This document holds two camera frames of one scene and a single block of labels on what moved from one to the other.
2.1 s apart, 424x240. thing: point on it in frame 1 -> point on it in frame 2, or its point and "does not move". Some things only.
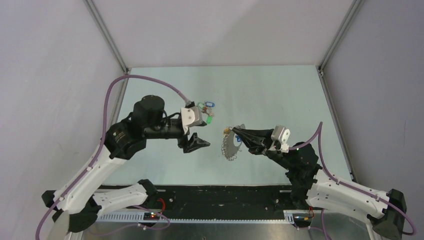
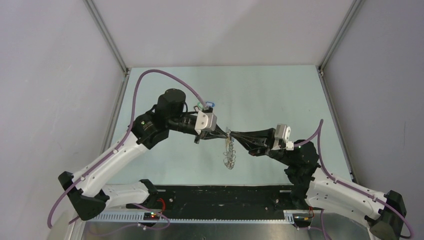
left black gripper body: [183, 140] -> [202, 135]
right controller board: [301, 218] does not move
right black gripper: [253, 138] does not move
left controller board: [151, 216] does not move
